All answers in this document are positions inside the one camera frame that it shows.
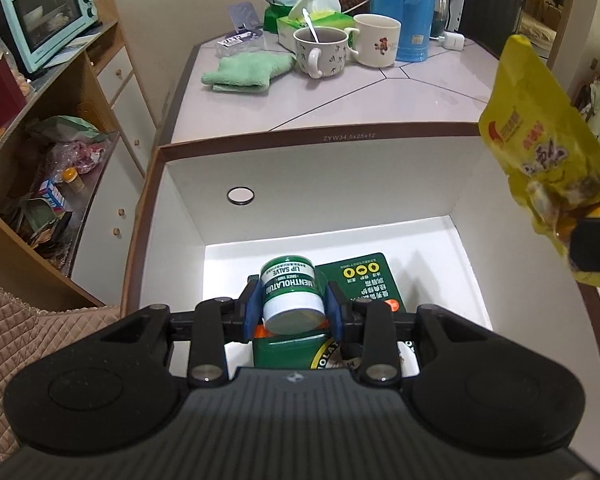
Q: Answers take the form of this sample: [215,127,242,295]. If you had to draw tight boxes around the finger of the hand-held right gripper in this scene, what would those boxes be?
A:
[567,215,600,274]

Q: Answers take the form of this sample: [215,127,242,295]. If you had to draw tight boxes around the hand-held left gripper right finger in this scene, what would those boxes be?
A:
[325,281,487,389]

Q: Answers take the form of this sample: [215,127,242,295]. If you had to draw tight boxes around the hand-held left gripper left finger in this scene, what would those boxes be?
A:
[91,275,261,387]

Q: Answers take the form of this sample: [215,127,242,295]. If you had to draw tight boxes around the green white lip salve jar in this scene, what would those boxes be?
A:
[258,256,329,335]

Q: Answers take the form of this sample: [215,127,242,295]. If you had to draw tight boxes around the yellow snack packet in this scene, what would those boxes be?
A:
[478,35,600,289]

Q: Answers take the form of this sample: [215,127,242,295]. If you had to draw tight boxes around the brown-edged white cardboard box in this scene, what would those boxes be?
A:
[120,122,600,466]

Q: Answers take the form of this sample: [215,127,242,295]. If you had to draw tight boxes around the green medicine box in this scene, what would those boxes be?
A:
[252,252,421,379]

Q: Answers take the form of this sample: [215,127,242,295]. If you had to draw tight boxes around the orange-capped small bottle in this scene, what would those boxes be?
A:
[62,167,86,195]

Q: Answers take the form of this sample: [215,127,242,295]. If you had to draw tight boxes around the beige quilted cover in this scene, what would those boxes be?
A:
[0,275,122,461]

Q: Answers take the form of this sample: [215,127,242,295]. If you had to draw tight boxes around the dark green packet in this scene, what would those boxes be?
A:
[21,197,74,252]

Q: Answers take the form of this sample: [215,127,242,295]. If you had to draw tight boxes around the blue white small carton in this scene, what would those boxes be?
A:
[38,180,69,212]

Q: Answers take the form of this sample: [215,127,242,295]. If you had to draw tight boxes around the pink plastic bag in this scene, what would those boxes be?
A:
[45,141,107,177]

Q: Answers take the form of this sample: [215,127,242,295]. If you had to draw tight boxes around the green folded cloth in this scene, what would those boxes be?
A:
[201,52,297,94]

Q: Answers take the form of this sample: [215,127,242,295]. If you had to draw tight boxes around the green plastic bag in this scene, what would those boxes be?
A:
[26,115,112,147]

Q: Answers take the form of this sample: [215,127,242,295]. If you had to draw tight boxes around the patterned white mug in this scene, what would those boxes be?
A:
[293,25,361,80]

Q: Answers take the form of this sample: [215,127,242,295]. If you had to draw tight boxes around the black mini fridge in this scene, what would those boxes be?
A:
[440,0,532,52]

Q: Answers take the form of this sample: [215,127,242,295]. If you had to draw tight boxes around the clear plastic box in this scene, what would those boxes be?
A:
[215,30,266,59]

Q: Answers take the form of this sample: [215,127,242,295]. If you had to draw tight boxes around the wooden shelf cabinet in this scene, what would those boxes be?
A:
[0,0,159,282]

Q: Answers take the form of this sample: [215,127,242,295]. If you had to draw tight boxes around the white mug with bear print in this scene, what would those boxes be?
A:
[345,14,403,69]

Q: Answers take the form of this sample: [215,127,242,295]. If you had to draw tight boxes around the dark glass kettle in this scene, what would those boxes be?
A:
[430,0,456,40]

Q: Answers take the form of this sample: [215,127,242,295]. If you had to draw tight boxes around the green tissue pack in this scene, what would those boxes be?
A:
[264,0,356,49]

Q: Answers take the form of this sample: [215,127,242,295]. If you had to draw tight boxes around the metal spoon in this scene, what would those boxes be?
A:
[302,8,321,44]

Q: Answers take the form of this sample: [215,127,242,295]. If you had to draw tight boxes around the blue thermos flask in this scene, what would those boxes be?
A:
[371,0,442,63]

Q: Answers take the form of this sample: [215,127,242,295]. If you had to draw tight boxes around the teal toaster oven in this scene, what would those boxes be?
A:
[0,0,101,75]

